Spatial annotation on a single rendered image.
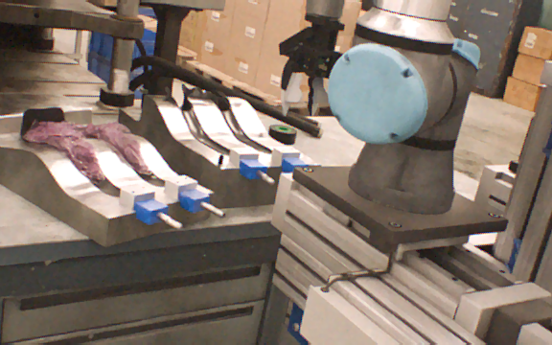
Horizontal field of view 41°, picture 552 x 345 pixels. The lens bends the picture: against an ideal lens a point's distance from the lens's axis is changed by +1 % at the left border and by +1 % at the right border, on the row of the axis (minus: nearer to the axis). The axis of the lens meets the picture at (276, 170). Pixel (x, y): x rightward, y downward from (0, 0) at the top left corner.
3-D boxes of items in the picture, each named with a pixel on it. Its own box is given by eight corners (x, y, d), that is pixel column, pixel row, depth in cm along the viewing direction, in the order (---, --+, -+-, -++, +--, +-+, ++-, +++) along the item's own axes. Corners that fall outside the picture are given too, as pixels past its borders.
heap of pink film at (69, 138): (160, 172, 146) (166, 135, 143) (88, 187, 132) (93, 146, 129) (79, 132, 160) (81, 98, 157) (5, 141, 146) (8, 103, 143)
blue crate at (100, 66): (174, 100, 547) (179, 71, 540) (125, 101, 517) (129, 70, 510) (130, 78, 586) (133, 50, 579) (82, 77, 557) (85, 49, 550)
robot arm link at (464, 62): (470, 133, 104) (496, 38, 100) (440, 148, 93) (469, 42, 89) (392, 109, 109) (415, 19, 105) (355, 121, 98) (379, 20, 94)
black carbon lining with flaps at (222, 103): (282, 164, 162) (290, 124, 159) (220, 166, 153) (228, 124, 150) (206, 116, 188) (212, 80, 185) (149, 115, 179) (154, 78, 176)
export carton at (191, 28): (238, 57, 686) (245, 13, 673) (196, 54, 658) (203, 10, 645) (202, 40, 731) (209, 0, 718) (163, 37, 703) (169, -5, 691)
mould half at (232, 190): (313, 201, 164) (326, 145, 159) (214, 209, 148) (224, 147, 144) (205, 129, 201) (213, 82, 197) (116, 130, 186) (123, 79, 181)
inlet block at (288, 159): (322, 192, 152) (328, 168, 150) (304, 193, 149) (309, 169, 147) (287, 169, 162) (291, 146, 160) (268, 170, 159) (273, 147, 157)
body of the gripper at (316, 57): (310, 81, 144) (323, 20, 140) (286, 70, 150) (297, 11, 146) (339, 82, 148) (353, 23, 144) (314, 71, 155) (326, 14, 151)
